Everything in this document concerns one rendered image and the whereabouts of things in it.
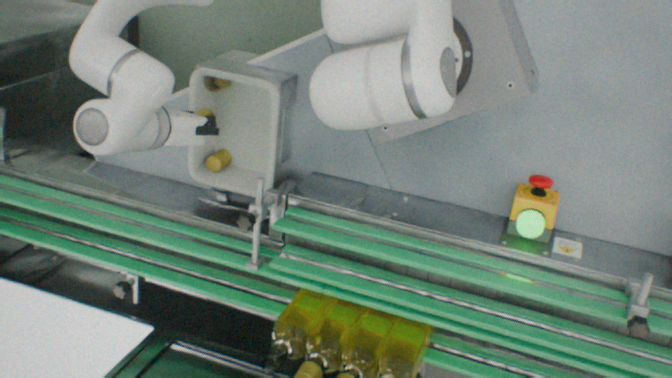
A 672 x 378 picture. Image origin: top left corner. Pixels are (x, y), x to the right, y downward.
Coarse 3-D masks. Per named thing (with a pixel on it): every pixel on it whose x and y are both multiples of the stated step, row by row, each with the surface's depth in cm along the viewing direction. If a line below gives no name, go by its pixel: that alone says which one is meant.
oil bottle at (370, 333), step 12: (372, 312) 117; (384, 312) 118; (360, 324) 114; (372, 324) 114; (384, 324) 115; (360, 336) 111; (372, 336) 111; (384, 336) 112; (348, 348) 108; (360, 348) 108; (372, 348) 108; (348, 360) 107; (360, 360) 106; (372, 360) 107; (372, 372) 108
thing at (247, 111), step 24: (216, 72) 126; (192, 96) 129; (216, 96) 135; (240, 96) 134; (264, 96) 132; (216, 120) 137; (240, 120) 136; (264, 120) 134; (216, 144) 139; (240, 144) 138; (264, 144) 136; (192, 168) 135; (240, 168) 139; (264, 168) 138; (240, 192) 133; (264, 192) 131
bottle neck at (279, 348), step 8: (280, 344) 109; (272, 352) 107; (280, 352) 107; (288, 352) 109; (264, 360) 106; (272, 360) 105; (280, 360) 106; (264, 368) 106; (272, 368) 107; (280, 368) 106
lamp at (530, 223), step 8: (520, 216) 115; (528, 216) 114; (536, 216) 114; (520, 224) 115; (528, 224) 114; (536, 224) 114; (544, 224) 115; (520, 232) 116; (528, 232) 115; (536, 232) 115
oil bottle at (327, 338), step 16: (336, 304) 118; (352, 304) 119; (320, 320) 114; (336, 320) 114; (352, 320) 115; (320, 336) 110; (336, 336) 110; (320, 352) 108; (336, 352) 108; (336, 368) 110
